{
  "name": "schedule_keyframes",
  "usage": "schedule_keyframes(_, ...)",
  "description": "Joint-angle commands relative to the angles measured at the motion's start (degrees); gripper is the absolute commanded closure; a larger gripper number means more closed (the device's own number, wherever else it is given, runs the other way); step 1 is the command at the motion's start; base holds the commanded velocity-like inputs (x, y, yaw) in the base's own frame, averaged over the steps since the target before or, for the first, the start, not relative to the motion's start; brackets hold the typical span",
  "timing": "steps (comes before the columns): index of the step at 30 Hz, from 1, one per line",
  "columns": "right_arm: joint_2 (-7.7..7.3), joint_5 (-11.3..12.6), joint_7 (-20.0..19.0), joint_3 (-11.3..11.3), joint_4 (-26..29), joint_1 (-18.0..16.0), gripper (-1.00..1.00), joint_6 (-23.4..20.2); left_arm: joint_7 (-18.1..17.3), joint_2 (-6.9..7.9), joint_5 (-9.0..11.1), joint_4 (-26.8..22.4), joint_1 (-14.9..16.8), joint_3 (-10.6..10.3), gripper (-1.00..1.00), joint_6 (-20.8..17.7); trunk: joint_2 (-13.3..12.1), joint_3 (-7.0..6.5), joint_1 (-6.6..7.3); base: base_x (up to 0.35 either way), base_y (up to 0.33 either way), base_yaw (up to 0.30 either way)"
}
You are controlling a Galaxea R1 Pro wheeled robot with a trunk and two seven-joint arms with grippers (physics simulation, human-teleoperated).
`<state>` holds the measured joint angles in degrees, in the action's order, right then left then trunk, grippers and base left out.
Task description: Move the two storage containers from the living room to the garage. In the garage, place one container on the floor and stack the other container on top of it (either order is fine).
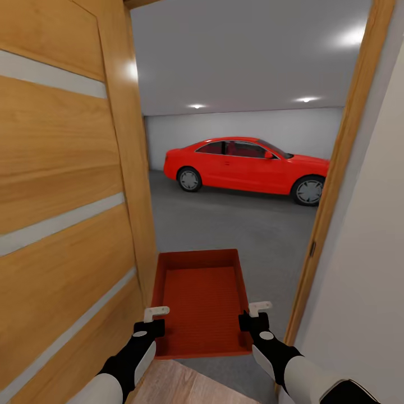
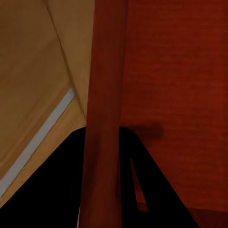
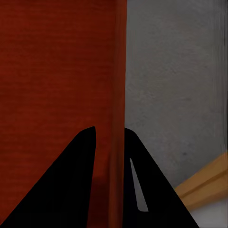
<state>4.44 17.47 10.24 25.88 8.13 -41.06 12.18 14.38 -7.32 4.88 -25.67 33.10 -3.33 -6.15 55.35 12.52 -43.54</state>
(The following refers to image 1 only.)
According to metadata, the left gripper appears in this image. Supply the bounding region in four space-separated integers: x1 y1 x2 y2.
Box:
134 319 165 338

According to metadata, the storage box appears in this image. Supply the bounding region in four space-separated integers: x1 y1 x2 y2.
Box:
151 249 254 360

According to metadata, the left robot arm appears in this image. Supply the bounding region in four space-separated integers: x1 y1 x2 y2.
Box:
66 306 169 404

